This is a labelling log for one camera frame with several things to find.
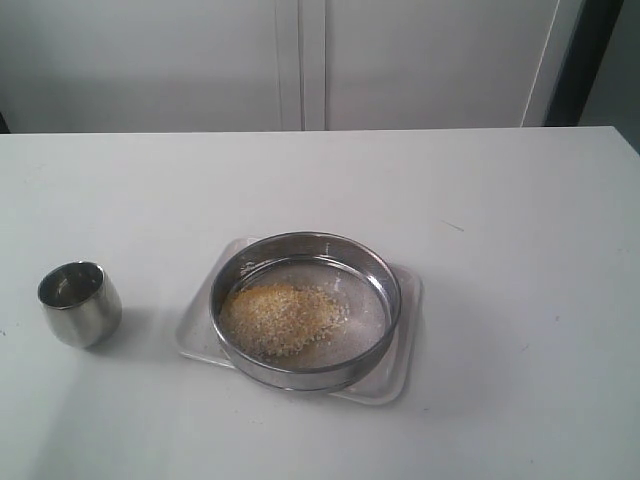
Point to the yellow grain mixture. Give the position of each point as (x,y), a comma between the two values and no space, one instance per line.
(280,320)

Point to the stainless steel cup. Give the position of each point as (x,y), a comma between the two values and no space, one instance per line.
(80,303)

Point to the round steel mesh sieve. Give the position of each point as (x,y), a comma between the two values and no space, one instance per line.
(348,271)

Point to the white plastic tray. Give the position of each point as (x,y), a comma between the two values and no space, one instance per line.
(196,337)

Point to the white cabinet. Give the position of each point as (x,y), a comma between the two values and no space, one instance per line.
(167,66)

